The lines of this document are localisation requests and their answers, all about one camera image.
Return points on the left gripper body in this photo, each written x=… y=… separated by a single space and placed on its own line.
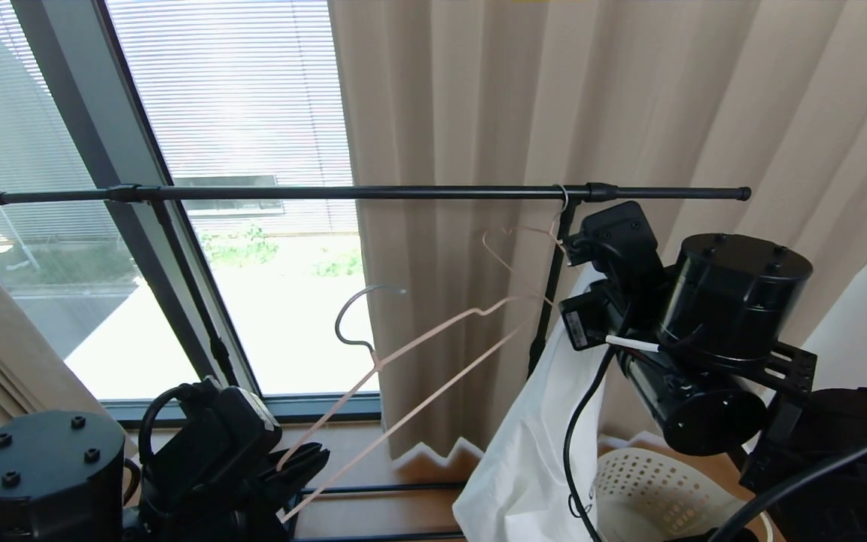
x=268 y=516

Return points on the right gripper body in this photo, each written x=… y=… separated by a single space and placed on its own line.
x=580 y=324

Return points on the white garment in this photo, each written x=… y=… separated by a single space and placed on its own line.
x=524 y=452

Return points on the pink clothes hanger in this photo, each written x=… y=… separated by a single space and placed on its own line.
x=565 y=199
x=377 y=363

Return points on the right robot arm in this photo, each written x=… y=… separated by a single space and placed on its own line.
x=734 y=293

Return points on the white laundry basket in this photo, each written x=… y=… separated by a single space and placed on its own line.
x=652 y=489

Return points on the black clothes rack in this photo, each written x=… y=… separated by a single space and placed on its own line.
x=328 y=193

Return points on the beige curtain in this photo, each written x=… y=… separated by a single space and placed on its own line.
x=4 y=346
x=704 y=98

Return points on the window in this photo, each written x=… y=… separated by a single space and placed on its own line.
x=253 y=98

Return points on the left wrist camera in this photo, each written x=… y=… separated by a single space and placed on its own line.
x=208 y=444

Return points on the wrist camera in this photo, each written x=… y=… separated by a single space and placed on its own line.
x=622 y=233
x=208 y=444

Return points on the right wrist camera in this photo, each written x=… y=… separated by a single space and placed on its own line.
x=622 y=233

